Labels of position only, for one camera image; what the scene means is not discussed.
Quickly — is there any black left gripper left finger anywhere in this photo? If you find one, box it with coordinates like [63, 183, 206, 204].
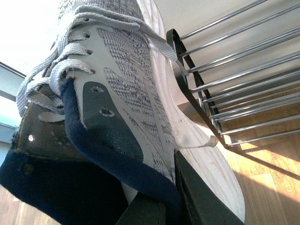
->
[116, 196, 166, 225]

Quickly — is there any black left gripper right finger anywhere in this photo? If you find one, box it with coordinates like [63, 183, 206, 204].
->
[175, 151, 244, 225]

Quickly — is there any black metal shoe rack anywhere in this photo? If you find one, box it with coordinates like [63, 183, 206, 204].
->
[166, 0, 300, 147]

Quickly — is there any grey knit sneaker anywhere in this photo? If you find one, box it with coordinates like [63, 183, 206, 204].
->
[0, 0, 245, 225]

